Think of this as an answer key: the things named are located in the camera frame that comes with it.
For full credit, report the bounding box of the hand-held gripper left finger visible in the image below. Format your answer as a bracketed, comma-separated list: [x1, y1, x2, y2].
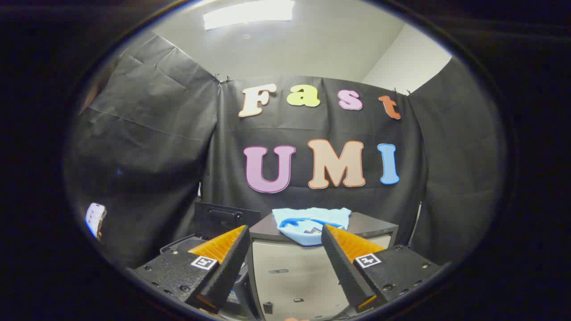
[133, 224, 252, 314]

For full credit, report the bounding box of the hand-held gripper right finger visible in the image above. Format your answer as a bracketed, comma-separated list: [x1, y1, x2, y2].
[320, 224, 443, 313]

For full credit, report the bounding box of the grey top-load washing machine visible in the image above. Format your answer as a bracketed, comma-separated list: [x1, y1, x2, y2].
[160, 233, 259, 318]

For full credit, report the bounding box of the light blue shirt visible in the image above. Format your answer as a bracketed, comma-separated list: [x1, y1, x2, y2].
[272, 207, 352, 247]

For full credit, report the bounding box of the grey cabinet with dark top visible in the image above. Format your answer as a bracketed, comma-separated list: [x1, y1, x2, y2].
[248, 211, 399, 321]

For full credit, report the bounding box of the white rounded device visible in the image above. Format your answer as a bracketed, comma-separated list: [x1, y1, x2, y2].
[85, 202, 108, 241]

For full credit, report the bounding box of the black backdrop cloth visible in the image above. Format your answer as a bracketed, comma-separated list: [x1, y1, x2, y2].
[65, 33, 507, 268]

